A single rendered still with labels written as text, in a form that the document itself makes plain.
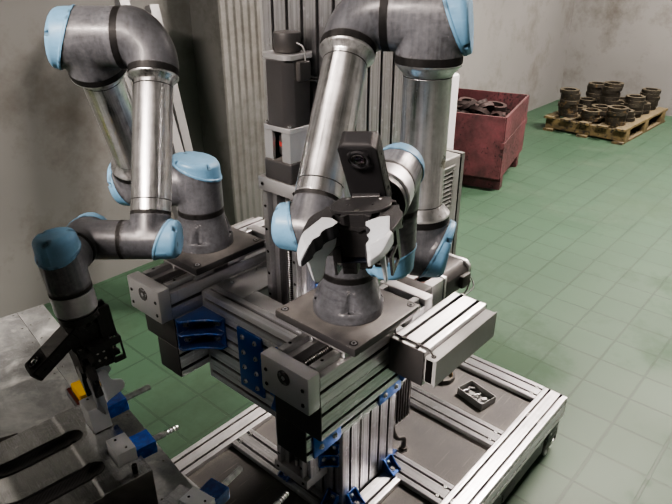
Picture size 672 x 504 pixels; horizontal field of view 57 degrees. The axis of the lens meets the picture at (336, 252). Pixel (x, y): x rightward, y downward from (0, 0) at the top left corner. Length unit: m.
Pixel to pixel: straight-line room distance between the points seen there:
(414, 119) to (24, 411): 1.06
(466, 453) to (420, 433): 0.17
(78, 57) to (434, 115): 0.67
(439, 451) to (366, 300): 1.04
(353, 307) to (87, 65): 0.70
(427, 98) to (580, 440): 1.87
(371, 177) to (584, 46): 7.67
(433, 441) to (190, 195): 1.21
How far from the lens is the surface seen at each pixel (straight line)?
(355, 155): 0.68
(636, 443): 2.76
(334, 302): 1.24
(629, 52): 8.17
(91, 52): 1.29
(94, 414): 1.29
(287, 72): 1.33
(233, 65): 3.69
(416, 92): 1.08
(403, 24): 1.05
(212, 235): 1.57
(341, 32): 1.05
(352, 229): 0.70
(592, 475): 2.56
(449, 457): 2.19
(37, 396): 1.61
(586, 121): 6.83
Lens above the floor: 1.73
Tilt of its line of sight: 26 degrees down
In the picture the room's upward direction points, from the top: straight up
